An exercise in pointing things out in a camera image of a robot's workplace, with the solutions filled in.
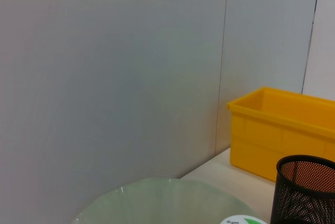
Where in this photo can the clear green-label water bottle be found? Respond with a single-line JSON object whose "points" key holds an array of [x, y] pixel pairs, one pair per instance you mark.
{"points": [[243, 221]]}

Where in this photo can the translucent green fruit plate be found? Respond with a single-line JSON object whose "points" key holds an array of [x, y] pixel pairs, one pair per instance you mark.
{"points": [[162, 203]]}

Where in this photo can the black mesh pen holder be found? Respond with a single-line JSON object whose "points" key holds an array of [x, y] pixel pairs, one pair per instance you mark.
{"points": [[295, 203]]}

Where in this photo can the yellow plastic bin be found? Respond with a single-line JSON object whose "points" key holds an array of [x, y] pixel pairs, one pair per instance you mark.
{"points": [[274, 135]]}

